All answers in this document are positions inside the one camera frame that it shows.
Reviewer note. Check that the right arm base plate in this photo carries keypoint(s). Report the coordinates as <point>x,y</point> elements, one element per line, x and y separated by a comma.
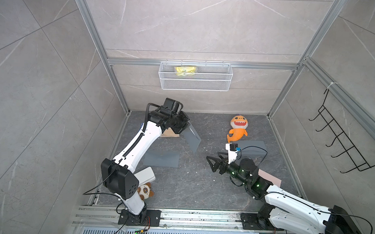
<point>257,221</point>

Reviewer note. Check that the grey envelope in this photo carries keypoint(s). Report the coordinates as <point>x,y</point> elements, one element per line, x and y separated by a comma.
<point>161,159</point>
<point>192,137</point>
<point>252,149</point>

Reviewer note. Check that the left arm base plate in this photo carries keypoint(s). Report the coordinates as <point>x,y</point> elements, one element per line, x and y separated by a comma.
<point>139,217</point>

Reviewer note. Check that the black wire hook rack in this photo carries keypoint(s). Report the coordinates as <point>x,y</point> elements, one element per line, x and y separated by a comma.
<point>341,138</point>

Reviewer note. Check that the cream letter paper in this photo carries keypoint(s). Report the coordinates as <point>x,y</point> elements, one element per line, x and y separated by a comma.
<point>169,133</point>

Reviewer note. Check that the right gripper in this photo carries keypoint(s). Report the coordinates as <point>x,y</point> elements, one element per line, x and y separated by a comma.
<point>218,162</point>

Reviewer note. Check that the orange shark plush toy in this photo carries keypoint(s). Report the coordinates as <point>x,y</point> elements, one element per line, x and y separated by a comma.
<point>239,126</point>

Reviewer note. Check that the yellow packet in basket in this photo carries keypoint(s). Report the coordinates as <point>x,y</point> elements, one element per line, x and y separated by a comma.
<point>185,70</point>

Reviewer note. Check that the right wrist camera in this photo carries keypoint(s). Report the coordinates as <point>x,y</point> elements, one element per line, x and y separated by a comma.
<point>233,151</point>

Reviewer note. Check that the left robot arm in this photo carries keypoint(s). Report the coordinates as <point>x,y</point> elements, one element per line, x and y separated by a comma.
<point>118,174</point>

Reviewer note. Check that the aluminium rail base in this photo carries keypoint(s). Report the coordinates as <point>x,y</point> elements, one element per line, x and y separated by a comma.
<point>112,220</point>

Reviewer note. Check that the brown panda plush toy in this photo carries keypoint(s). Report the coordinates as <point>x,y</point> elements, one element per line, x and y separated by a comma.
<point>145,191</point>

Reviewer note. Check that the white rectangular box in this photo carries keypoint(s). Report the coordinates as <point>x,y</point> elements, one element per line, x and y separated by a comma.
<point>145,176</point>

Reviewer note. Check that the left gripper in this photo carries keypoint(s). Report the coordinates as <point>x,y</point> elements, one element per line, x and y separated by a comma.
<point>184,120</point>

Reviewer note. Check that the pink envelope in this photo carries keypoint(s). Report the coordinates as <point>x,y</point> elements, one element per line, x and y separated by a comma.
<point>271,178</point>

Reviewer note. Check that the white wire mesh basket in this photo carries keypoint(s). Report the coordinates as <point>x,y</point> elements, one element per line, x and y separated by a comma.
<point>209,77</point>

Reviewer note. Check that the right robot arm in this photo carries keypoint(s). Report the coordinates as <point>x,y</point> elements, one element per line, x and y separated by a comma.
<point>282,210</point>

